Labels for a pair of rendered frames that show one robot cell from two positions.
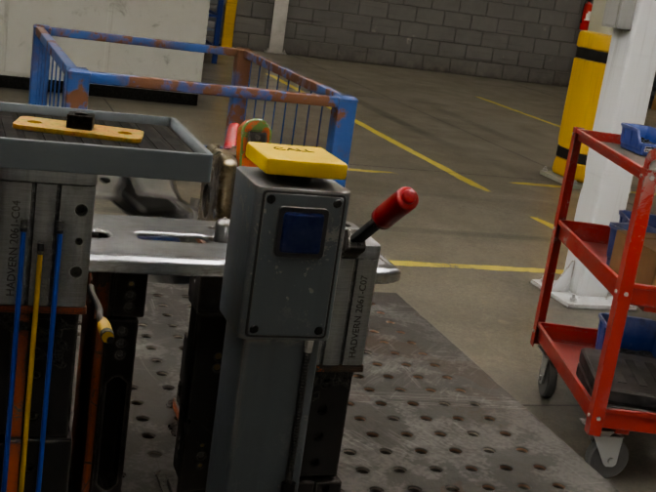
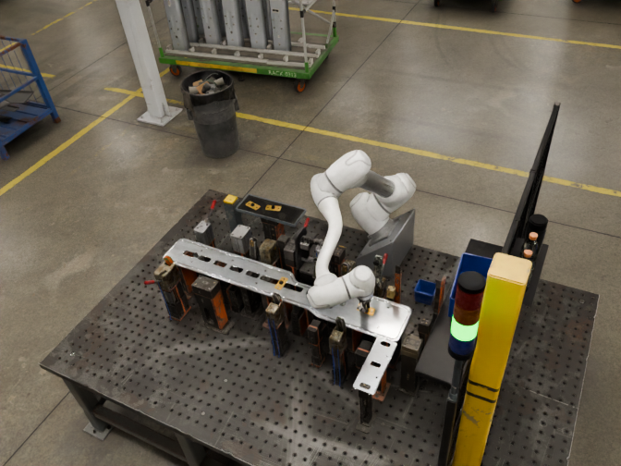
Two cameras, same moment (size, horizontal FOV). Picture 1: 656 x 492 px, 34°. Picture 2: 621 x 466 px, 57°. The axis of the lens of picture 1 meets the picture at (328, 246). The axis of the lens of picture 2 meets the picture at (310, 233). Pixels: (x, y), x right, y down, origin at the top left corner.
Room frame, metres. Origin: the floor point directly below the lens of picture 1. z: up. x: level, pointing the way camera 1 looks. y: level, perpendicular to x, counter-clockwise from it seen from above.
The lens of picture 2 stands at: (2.05, 2.28, 3.14)
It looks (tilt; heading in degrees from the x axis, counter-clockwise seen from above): 42 degrees down; 231
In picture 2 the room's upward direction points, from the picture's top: 6 degrees counter-clockwise
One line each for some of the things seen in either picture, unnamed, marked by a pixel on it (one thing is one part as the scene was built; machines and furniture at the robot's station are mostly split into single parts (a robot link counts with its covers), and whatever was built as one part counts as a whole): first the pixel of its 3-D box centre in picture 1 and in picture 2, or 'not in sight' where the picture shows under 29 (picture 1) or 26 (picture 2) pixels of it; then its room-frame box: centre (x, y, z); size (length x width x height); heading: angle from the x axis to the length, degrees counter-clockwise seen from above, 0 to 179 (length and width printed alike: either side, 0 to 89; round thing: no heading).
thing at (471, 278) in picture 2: not in sight; (460, 349); (1.15, 1.79, 1.79); 0.07 x 0.07 x 0.57
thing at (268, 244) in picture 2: not in sight; (271, 269); (0.81, 0.40, 0.89); 0.13 x 0.11 x 0.38; 20
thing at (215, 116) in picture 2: not in sight; (213, 116); (-0.42, -2.01, 0.36); 0.54 x 0.50 x 0.73; 20
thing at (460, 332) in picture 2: not in sight; (465, 324); (1.15, 1.79, 1.90); 0.07 x 0.07 x 0.06
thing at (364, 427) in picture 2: not in sight; (366, 404); (1.05, 1.32, 0.84); 0.11 x 0.06 x 0.29; 20
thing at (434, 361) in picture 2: not in sight; (468, 306); (0.41, 1.38, 1.02); 0.90 x 0.22 x 0.03; 20
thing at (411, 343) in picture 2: not in sight; (410, 365); (0.77, 1.35, 0.88); 0.08 x 0.08 x 0.36; 20
